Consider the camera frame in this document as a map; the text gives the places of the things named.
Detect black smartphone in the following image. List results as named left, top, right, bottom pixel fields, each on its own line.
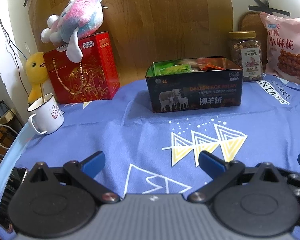
left=0, top=167, right=29, bottom=233

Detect white enamel mug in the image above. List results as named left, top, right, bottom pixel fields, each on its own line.
left=27, top=93, right=64, bottom=135

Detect black tin box sheep print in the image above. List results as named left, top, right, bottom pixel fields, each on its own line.
left=145, top=57, right=243, bottom=113

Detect red gift box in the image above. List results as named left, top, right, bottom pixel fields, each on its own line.
left=43, top=32, right=120, bottom=105

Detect orange snack packet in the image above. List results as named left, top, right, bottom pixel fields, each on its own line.
left=199, top=64, right=225, bottom=71

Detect yellow duck plush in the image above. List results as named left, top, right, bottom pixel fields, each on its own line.
left=25, top=52, right=49, bottom=104

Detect green snack packet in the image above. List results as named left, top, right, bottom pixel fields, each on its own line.
left=154, top=63, right=192, bottom=76

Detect peanut jar gold lid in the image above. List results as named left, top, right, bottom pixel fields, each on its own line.
left=229, top=31, right=263, bottom=82

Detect pink snack bag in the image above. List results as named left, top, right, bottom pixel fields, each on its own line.
left=260, top=12, right=300, bottom=84

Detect wooden cutting board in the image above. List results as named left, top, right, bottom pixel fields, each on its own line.
left=238, top=12, right=268, bottom=55

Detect pink blue plush toy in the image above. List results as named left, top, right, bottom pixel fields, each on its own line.
left=40, top=0, right=104, bottom=63

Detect large wooden panel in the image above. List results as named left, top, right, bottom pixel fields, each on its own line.
left=28, top=0, right=233, bottom=85

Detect black tape cross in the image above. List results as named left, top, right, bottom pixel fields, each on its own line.
left=248, top=0, right=291, bottom=17

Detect tangled cables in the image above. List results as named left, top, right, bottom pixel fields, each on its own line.
left=0, top=0, right=31, bottom=165

